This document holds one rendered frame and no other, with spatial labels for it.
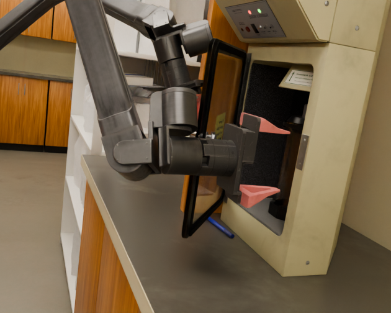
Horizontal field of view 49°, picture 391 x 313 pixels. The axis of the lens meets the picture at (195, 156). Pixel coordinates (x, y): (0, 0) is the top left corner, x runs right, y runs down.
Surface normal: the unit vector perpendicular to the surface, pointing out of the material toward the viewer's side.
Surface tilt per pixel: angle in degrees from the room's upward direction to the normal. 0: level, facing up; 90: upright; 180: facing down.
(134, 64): 90
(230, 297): 0
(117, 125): 64
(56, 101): 90
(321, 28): 90
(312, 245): 90
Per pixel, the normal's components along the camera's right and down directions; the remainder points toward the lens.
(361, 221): -0.93, -0.06
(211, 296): 0.15, -0.97
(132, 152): -0.08, -0.24
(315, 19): 0.35, 0.24
